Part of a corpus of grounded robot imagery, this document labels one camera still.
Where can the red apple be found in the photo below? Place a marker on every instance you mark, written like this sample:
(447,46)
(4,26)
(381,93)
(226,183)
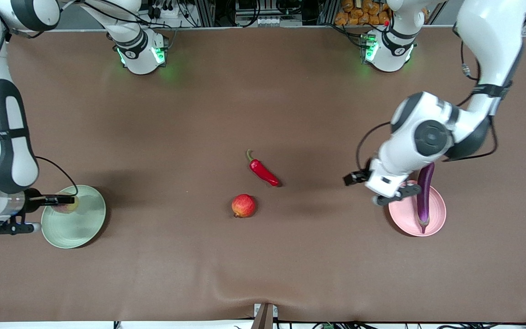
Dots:
(243,205)

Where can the brown table cloth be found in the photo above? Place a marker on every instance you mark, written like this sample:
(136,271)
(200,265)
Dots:
(263,265)

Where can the light green plate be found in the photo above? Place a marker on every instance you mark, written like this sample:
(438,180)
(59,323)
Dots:
(76,228)

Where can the red chili pepper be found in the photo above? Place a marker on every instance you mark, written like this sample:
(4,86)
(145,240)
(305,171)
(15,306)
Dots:
(263,172)

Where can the white power strip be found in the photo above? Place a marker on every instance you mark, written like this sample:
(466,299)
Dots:
(167,10)

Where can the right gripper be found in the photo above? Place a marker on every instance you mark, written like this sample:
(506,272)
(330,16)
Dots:
(33,200)

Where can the purple eggplant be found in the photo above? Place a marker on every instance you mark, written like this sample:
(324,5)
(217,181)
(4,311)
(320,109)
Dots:
(424,205)

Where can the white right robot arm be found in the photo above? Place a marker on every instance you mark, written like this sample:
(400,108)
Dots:
(12,151)

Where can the silver electronics box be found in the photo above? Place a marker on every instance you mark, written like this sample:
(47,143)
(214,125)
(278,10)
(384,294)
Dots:
(267,13)

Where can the pink plate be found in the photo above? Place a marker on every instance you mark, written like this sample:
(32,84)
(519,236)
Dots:
(436,214)

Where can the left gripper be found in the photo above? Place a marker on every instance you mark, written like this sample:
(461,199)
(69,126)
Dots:
(358,177)

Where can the pink green peach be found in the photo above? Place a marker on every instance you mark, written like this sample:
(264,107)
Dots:
(69,209)

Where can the orange packaged goods pile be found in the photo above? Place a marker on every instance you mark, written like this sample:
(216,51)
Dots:
(363,13)

